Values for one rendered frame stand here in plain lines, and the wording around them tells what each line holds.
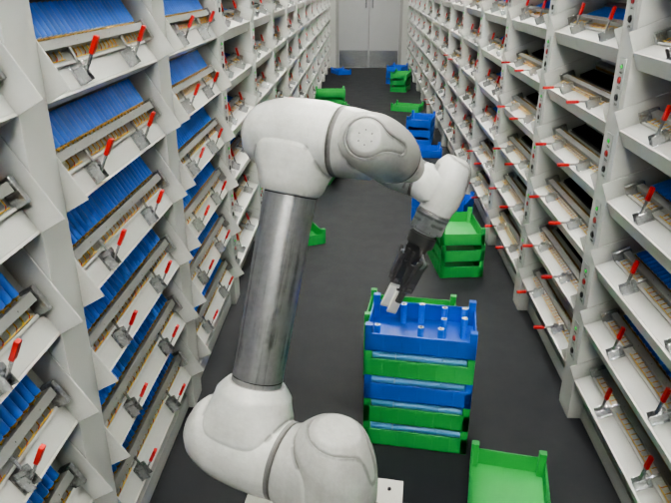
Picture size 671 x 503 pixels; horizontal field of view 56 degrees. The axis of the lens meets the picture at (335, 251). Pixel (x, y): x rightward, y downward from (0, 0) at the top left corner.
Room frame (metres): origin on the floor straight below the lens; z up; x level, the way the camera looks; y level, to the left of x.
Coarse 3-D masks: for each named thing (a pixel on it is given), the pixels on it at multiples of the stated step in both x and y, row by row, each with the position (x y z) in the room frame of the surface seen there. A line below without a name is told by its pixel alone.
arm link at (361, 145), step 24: (336, 120) 1.10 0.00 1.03; (360, 120) 1.05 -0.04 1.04; (384, 120) 1.06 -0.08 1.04; (336, 144) 1.08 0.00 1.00; (360, 144) 1.03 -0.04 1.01; (384, 144) 1.03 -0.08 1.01; (408, 144) 1.09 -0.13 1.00; (336, 168) 1.09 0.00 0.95; (360, 168) 1.05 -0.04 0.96; (384, 168) 1.05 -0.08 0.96; (408, 168) 1.11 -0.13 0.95
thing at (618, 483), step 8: (584, 408) 1.59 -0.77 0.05; (584, 416) 1.58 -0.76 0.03; (584, 424) 1.57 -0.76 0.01; (592, 424) 1.51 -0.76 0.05; (592, 432) 1.50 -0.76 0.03; (592, 440) 1.49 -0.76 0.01; (600, 440) 1.44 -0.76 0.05; (600, 448) 1.43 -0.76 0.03; (600, 456) 1.42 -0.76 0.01; (608, 456) 1.38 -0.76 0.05; (608, 464) 1.37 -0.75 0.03; (608, 472) 1.36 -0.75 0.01; (616, 472) 1.32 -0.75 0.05; (616, 480) 1.31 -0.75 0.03; (616, 488) 1.30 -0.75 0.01; (624, 488) 1.26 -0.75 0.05; (624, 496) 1.25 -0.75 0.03
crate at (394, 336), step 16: (400, 304) 1.67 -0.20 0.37; (416, 304) 1.66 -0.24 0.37; (432, 304) 1.65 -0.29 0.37; (368, 320) 1.56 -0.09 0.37; (384, 320) 1.65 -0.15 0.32; (416, 320) 1.65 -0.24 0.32; (432, 320) 1.65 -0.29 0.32; (448, 320) 1.65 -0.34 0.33; (368, 336) 1.49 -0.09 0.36; (384, 336) 1.48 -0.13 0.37; (400, 336) 1.47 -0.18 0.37; (416, 336) 1.47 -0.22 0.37; (432, 336) 1.56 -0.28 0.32; (448, 336) 1.56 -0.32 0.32; (400, 352) 1.48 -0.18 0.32; (416, 352) 1.47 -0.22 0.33; (432, 352) 1.46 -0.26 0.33; (448, 352) 1.45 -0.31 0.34; (464, 352) 1.45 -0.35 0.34
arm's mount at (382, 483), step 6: (378, 480) 1.07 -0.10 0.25; (384, 480) 1.08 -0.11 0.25; (390, 480) 1.08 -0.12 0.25; (396, 480) 1.08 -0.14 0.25; (378, 486) 1.06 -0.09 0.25; (384, 486) 1.06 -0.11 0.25; (390, 486) 1.06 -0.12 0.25; (396, 486) 1.06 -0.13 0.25; (402, 486) 1.06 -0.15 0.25; (378, 492) 1.04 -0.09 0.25; (384, 492) 1.04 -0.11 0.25; (390, 492) 1.04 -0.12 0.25; (396, 492) 1.04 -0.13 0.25; (246, 498) 1.01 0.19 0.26; (252, 498) 1.01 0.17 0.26; (258, 498) 1.02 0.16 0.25; (378, 498) 1.02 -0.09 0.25; (384, 498) 1.02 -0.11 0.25; (390, 498) 1.03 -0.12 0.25; (396, 498) 1.03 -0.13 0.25
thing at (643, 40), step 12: (660, 24) 1.60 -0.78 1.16; (636, 36) 1.60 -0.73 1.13; (648, 36) 1.60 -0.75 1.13; (660, 36) 1.58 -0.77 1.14; (636, 48) 1.60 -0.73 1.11; (648, 48) 1.59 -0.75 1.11; (660, 48) 1.55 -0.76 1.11; (636, 60) 1.59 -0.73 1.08; (648, 60) 1.52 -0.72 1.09; (660, 60) 1.45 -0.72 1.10; (648, 72) 1.53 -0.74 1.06; (660, 72) 1.46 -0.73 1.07
